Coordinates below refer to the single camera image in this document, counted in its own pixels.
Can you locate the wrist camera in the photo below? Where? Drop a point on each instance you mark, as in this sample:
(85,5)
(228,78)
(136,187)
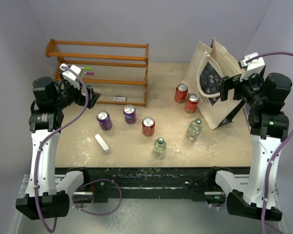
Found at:
(69,76)
(252,67)

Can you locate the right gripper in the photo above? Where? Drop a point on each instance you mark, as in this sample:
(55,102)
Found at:
(227,84)

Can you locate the small printed box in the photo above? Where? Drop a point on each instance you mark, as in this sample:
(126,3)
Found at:
(119,99)

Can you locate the purple soda can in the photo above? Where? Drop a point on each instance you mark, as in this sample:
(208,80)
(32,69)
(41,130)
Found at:
(104,120)
(129,112)

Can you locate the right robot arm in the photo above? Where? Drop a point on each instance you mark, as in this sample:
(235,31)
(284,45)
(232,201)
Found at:
(269,129)

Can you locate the glass soda bottle front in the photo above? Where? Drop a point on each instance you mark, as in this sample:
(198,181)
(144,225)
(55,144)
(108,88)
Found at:
(159,148)

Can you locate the white tube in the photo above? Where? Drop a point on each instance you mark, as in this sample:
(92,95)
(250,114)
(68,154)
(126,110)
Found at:
(102,143)

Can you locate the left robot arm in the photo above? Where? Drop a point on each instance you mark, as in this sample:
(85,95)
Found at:
(43,195)

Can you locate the purple soda can right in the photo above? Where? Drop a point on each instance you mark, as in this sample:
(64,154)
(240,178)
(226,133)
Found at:
(129,112)

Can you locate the red cola can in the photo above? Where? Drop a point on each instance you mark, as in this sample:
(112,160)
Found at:
(181,93)
(191,103)
(148,126)

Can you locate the purple soda can left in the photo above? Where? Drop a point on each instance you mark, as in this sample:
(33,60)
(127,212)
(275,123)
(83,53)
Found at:
(104,120)

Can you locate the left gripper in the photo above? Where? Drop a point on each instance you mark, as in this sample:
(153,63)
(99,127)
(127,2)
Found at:
(81,99)

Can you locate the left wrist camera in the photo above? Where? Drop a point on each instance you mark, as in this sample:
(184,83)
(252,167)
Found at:
(69,76)

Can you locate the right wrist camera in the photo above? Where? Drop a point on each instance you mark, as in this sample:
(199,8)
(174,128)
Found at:
(252,67)

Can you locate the glass soda bottle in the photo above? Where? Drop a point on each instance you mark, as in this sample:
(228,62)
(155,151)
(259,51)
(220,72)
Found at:
(194,129)
(159,148)

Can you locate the wooden shelf rack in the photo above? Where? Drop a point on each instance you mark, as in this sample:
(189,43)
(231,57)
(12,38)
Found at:
(120,69)

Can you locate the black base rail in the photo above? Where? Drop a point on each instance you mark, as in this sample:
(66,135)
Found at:
(193,183)

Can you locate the canvas tote bag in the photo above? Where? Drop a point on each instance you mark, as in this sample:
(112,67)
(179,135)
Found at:
(209,64)

